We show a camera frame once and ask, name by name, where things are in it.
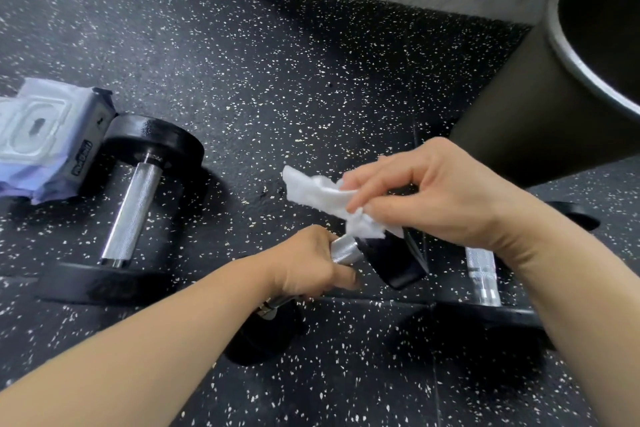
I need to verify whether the person's right hand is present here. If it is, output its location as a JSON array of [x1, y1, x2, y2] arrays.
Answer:
[[341, 136, 523, 255]]

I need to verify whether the person's left hand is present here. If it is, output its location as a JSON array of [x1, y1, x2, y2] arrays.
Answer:
[[266, 225, 362, 300]]

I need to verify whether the wet wipes pack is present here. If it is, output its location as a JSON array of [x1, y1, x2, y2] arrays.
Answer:
[[0, 77, 118, 205]]

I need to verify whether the black dumbbell with steel handle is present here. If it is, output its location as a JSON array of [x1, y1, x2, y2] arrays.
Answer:
[[222, 228, 431, 367], [394, 200, 601, 351], [36, 113, 206, 306]]

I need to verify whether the person's left forearm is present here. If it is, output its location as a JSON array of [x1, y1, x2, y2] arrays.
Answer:
[[0, 254, 281, 427]]

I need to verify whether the person's right forearm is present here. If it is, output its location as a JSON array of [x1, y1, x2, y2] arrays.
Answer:
[[492, 186, 640, 427]]

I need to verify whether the black cylindrical bin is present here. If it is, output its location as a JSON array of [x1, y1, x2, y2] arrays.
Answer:
[[448, 0, 640, 188]]

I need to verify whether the white wet wipe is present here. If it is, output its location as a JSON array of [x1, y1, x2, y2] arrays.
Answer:
[[282, 164, 406, 241]]

